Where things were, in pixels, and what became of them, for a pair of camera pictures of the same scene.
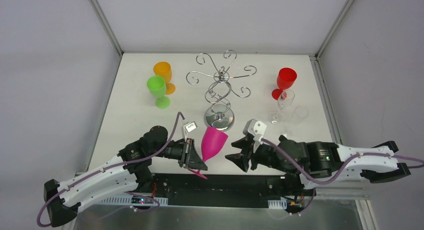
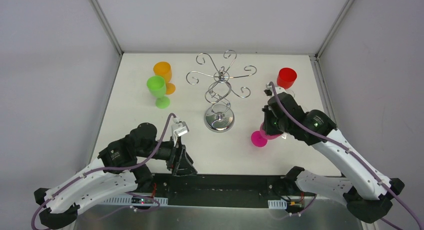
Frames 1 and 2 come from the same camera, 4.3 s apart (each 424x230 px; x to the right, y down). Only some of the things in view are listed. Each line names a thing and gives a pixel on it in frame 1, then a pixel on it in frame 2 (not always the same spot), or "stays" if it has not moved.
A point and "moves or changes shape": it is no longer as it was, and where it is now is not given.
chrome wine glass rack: [220, 116] stays
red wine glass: [286, 77] stays
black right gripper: [253, 154] -> [271, 113]
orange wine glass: [163, 69] stays
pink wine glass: [213, 140] moves or changes shape
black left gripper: [187, 153] -> [178, 157]
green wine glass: [157, 86] stays
